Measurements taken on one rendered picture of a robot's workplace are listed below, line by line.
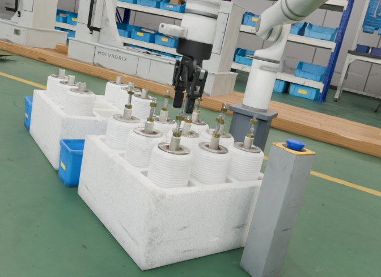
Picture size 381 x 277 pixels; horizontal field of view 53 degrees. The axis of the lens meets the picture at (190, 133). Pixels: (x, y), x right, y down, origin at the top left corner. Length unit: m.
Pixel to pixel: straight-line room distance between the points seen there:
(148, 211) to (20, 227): 0.32
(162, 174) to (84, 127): 0.51
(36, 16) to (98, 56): 0.91
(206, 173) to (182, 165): 0.09
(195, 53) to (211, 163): 0.27
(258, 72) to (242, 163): 0.43
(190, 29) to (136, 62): 2.51
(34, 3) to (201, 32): 3.42
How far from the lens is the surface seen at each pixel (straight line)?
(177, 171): 0.84
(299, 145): 0.86
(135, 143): 0.94
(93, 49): 3.56
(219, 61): 3.05
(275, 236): 0.90
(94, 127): 1.31
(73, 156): 1.17
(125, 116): 1.05
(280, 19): 1.22
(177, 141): 0.86
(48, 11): 4.28
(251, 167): 1.00
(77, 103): 1.31
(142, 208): 0.85
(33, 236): 0.97
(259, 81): 1.34
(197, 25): 0.80
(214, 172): 0.92
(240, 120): 1.34
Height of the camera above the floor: 0.50
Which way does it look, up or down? 14 degrees down
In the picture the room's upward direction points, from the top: 12 degrees clockwise
